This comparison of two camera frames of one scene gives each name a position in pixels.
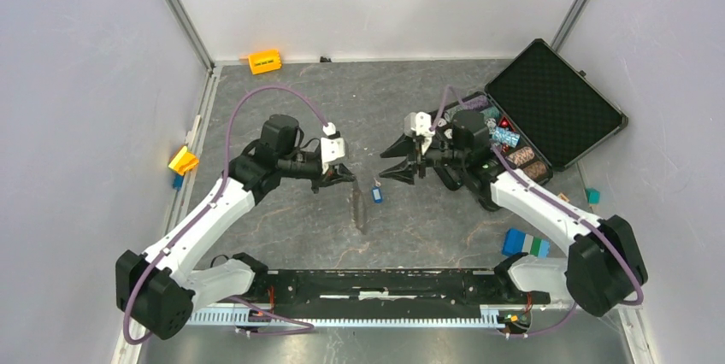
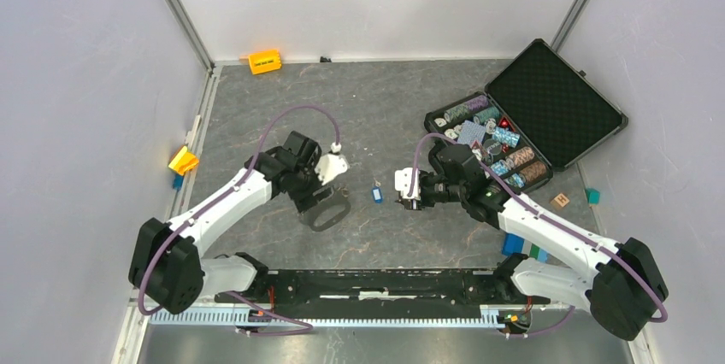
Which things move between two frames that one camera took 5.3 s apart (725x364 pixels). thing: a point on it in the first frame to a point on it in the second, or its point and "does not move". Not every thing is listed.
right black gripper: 406,170 to 423,202
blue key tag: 377,194 does not move
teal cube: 593,196 does not move
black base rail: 471,290 does not move
